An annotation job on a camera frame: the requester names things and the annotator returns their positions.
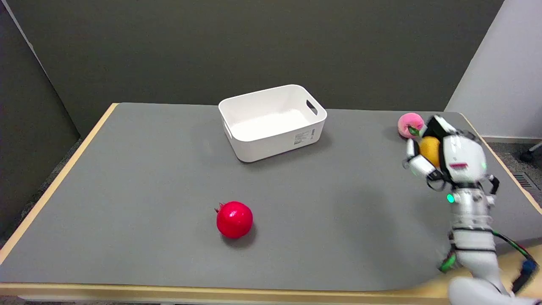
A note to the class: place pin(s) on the orange fruit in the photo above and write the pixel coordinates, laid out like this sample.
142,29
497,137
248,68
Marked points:
430,149

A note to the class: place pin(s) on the red toy pomegranate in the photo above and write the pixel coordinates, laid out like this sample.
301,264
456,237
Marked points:
234,219

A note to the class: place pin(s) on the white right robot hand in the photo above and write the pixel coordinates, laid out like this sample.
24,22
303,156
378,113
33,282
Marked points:
462,161

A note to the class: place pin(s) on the white plastic storage box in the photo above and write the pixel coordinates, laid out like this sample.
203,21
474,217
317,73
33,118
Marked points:
273,122

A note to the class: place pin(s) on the pink toy peach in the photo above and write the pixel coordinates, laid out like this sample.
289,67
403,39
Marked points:
409,124

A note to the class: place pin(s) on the grey table mat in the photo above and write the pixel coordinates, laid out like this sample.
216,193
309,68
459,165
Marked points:
237,199

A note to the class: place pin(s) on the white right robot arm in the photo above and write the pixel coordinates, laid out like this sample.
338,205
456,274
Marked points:
473,228

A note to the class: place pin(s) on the black chair base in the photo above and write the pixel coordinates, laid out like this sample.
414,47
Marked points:
531,153

